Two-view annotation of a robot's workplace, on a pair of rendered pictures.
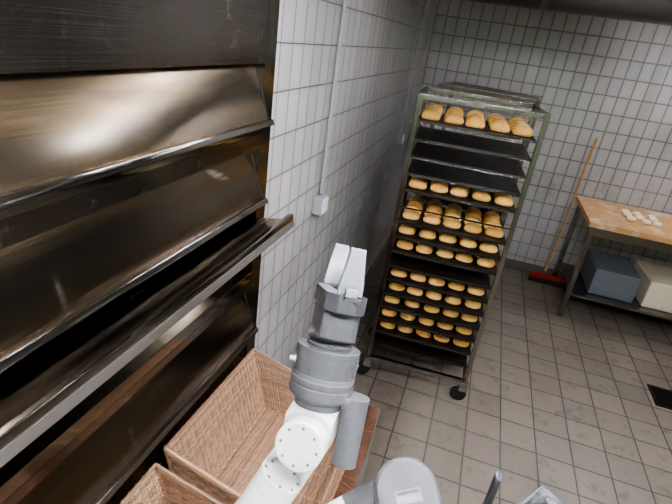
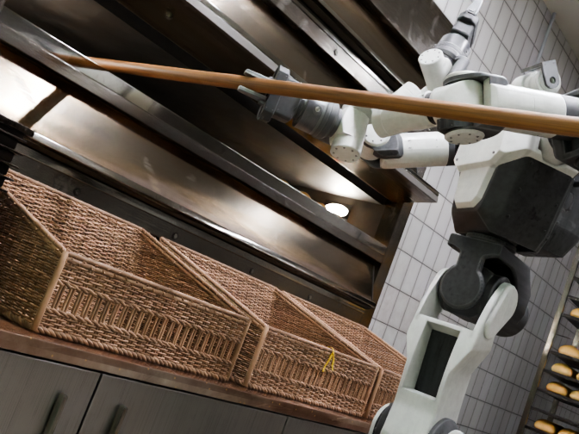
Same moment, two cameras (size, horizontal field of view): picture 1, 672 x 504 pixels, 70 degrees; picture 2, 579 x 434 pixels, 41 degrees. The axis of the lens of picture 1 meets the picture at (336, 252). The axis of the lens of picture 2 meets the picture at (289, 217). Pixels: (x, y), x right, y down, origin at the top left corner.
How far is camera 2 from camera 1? 200 cm
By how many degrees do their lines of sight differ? 41
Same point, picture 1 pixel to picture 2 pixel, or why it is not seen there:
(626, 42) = not seen: outside the picture
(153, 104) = (378, 37)
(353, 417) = (459, 61)
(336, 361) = (457, 37)
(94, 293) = not seen: hidden behind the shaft
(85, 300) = not seen: hidden behind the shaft
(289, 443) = (426, 55)
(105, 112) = (358, 17)
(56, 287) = (304, 72)
